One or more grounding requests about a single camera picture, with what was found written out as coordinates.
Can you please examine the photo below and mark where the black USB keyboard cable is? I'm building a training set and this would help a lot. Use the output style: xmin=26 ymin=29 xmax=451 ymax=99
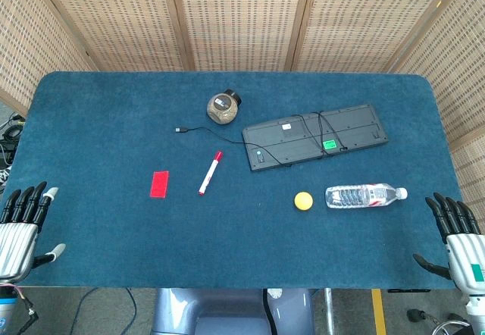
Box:
xmin=174 ymin=111 xmax=349 ymax=168

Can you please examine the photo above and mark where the red white marker pen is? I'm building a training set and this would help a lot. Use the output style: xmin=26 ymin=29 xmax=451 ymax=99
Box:
xmin=198 ymin=150 xmax=224 ymax=196

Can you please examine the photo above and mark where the clear plastic water bottle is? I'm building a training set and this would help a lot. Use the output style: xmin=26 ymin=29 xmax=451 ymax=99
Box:
xmin=324 ymin=183 xmax=408 ymax=210

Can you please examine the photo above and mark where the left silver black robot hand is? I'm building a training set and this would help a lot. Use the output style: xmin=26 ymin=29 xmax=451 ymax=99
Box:
xmin=0 ymin=181 xmax=67 ymax=281

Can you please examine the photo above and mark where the woven bamboo screen panel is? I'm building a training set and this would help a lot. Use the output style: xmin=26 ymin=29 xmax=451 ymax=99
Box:
xmin=168 ymin=0 xmax=315 ymax=73
xmin=386 ymin=0 xmax=485 ymax=218
xmin=0 ymin=0 xmax=94 ymax=118
xmin=32 ymin=0 xmax=194 ymax=73
xmin=291 ymin=0 xmax=465 ymax=74

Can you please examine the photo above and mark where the black caster chair base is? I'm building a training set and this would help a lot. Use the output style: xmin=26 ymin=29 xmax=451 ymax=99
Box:
xmin=406 ymin=308 xmax=474 ymax=335

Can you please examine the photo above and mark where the yellow floor tape strip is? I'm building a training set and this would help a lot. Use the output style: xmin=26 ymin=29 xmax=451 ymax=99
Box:
xmin=371 ymin=289 xmax=388 ymax=335

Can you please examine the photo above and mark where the blue floor cable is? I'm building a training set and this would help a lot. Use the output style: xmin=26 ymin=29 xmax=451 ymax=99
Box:
xmin=71 ymin=287 xmax=138 ymax=335

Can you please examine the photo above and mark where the black floor cable bundle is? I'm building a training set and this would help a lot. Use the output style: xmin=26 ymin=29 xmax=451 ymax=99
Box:
xmin=0 ymin=111 xmax=26 ymax=169

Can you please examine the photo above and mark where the black keyboard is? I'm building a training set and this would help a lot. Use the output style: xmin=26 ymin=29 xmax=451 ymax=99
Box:
xmin=242 ymin=103 xmax=390 ymax=172

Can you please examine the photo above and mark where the metal table leg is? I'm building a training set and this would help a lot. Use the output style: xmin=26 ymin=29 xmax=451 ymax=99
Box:
xmin=323 ymin=288 xmax=337 ymax=335

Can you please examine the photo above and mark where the blue felt table cover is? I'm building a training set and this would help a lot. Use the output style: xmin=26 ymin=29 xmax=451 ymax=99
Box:
xmin=0 ymin=70 xmax=469 ymax=290

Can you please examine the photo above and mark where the yellow ball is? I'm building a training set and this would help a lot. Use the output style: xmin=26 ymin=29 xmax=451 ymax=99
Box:
xmin=294 ymin=191 xmax=314 ymax=211

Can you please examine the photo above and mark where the grey-blue robot torso base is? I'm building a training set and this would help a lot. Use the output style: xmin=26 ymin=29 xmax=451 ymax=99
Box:
xmin=151 ymin=287 xmax=315 ymax=335

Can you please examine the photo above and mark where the round glass jar black lid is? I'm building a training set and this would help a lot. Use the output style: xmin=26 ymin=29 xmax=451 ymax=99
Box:
xmin=206 ymin=89 xmax=243 ymax=125

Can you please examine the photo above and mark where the red rectangular card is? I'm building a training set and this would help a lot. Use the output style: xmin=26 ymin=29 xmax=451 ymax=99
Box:
xmin=149 ymin=171 xmax=170 ymax=199

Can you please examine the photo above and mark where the thick black torso cable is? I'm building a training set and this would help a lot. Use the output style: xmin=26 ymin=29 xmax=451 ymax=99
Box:
xmin=262 ymin=288 xmax=283 ymax=335

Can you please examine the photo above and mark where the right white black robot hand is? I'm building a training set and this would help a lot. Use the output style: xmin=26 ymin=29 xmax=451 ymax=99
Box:
xmin=412 ymin=193 xmax=485 ymax=295

